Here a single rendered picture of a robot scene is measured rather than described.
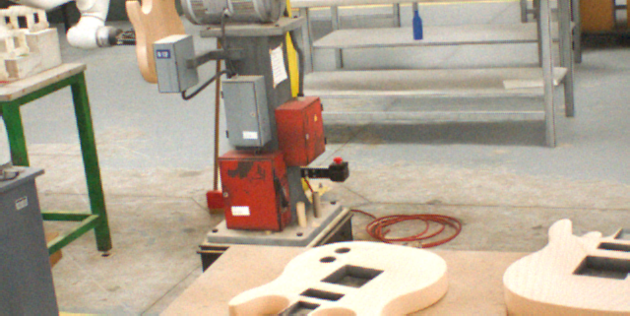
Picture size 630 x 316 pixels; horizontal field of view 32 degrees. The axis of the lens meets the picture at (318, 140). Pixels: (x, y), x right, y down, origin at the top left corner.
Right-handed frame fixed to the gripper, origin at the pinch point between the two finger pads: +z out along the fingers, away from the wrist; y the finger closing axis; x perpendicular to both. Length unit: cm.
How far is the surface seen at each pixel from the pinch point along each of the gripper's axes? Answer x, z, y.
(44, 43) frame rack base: -7, -64, -10
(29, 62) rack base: -10, -64, 3
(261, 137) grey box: -34, 52, 24
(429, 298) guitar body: 27, 175, 202
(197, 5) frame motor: 15.4, 26.4, 6.0
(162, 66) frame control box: 1.2, 21.3, 33.1
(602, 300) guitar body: 38, 210, 212
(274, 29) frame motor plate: 6, 59, 9
